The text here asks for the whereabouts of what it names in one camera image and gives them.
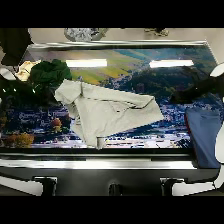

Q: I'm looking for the light grey shirt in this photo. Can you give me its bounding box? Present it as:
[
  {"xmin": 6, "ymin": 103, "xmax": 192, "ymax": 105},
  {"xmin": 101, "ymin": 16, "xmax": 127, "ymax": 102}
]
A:
[{"xmin": 54, "ymin": 78, "xmax": 165, "ymax": 150}]

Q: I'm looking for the dark green garment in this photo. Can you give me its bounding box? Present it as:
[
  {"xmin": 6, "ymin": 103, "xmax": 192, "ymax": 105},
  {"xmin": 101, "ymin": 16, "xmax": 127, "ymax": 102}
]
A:
[{"xmin": 28, "ymin": 58, "xmax": 73, "ymax": 98}]

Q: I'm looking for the grey patterned garment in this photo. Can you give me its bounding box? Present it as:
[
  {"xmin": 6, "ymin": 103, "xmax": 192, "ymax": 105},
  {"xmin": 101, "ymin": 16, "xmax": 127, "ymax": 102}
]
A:
[{"xmin": 63, "ymin": 27, "xmax": 110, "ymax": 43}]

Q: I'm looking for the blue garment with red trim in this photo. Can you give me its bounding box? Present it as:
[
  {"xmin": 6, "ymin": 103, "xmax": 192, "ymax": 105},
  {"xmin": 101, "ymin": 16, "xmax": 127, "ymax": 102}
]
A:
[{"xmin": 184, "ymin": 107, "xmax": 224, "ymax": 170}]

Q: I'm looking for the cream garment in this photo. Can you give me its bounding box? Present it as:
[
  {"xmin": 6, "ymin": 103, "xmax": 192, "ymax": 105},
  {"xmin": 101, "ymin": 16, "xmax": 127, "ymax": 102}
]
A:
[{"xmin": 14, "ymin": 60, "xmax": 42, "ymax": 82}]

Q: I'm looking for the silver frame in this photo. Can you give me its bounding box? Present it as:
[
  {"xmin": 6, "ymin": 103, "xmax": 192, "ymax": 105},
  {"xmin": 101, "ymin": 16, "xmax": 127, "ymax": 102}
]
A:
[{"xmin": 0, "ymin": 152, "xmax": 201, "ymax": 197}]

